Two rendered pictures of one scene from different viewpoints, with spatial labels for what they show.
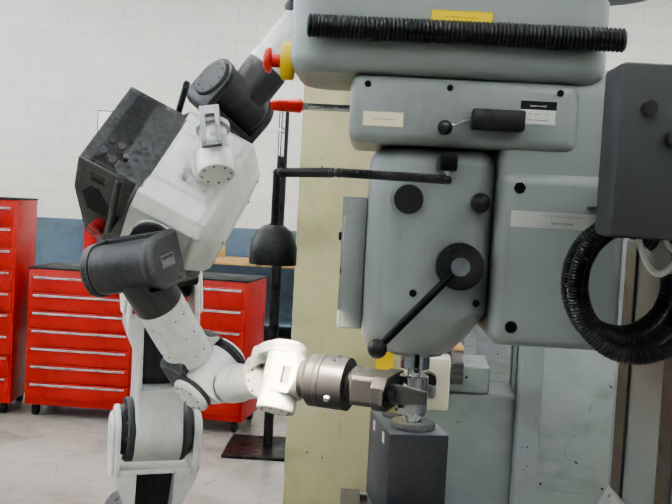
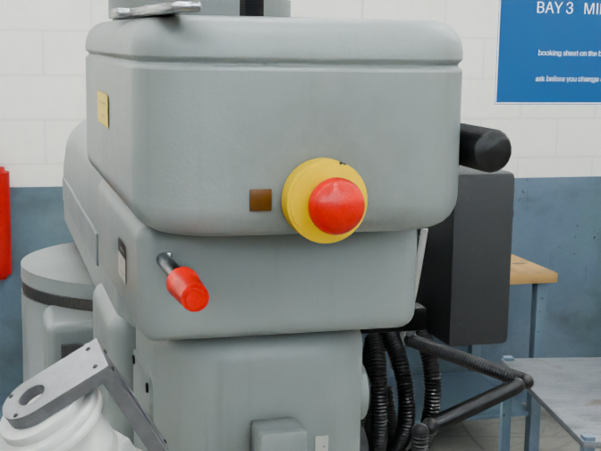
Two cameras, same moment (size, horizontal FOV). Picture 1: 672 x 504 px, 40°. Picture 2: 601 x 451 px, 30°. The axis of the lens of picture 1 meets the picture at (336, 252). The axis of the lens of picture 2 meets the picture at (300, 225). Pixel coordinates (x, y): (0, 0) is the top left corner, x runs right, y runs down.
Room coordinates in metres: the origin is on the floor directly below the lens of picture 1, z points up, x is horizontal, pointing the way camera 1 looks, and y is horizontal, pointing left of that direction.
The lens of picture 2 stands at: (1.75, 0.85, 1.87)
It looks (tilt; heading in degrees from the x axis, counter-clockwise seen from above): 9 degrees down; 252
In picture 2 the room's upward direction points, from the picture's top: 1 degrees clockwise
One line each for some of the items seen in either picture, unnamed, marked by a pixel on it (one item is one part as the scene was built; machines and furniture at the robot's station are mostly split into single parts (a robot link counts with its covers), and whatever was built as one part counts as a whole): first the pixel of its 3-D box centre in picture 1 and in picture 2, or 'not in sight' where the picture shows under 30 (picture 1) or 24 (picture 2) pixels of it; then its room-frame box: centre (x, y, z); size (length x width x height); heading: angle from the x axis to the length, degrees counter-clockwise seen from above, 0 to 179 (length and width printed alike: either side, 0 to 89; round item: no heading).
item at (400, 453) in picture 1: (405, 462); not in sight; (1.92, -0.17, 1.00); 0.22 x 0.12 x 0.20; 8
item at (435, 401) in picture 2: (623, 282); (355, 389); (1.28, -0.40, 1.45); 0.18 x 0.16 x 0.21; 88
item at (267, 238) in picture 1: (273, 243); not in sight; (1.41, 0.10, 1.47); 0.07 x 0.07 x 0.06
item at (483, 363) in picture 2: (394, 176); (464, 359); (1.29, -0.08, 1.58); 0.17 x 0.01 x 0.01; 106
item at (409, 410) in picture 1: (413, 396); not in sight; (1.48, -0.14, 1.23); 0.05 x 0.05 x 0.05
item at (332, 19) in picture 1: (465, 33); (389, 128); (1.34, -0.17, 1.79); 0.45 x 0.04 x 0.04; 88
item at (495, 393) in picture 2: (309, 172); (480, 403); (1.33, 0.04, 1.58); 0.17 x 0.01 x 0.01; 33
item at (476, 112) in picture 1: (480, 123); not in sight; (1.35, -0.20, 1.66); 0.12 x 0.04 x 0.04; 88
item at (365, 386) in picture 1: (359, 387); not in sight; (1.52, -0.05, 1.24); 0.13 x 0.12 x 0.10; 160
